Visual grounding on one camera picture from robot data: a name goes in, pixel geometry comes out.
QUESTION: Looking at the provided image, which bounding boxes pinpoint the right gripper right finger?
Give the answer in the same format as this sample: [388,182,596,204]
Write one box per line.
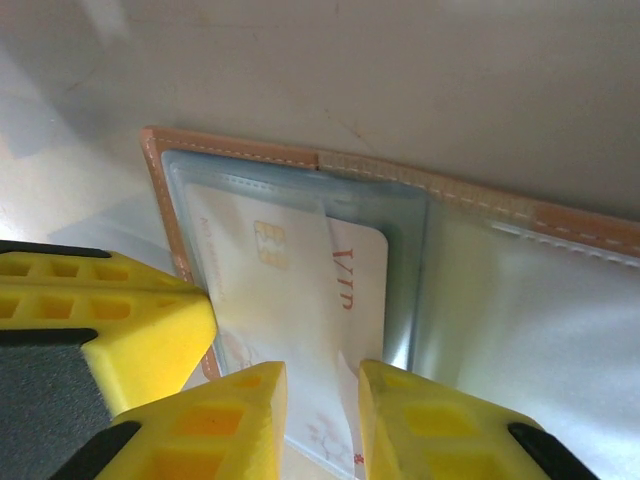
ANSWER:
[358,358,604,480]

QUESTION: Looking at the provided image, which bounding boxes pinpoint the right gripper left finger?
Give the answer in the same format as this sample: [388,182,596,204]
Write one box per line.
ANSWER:
[60,360,290,480]

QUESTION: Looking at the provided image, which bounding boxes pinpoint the white VIP chip card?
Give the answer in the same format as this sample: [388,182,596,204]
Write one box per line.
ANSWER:
[183,183,390,474]

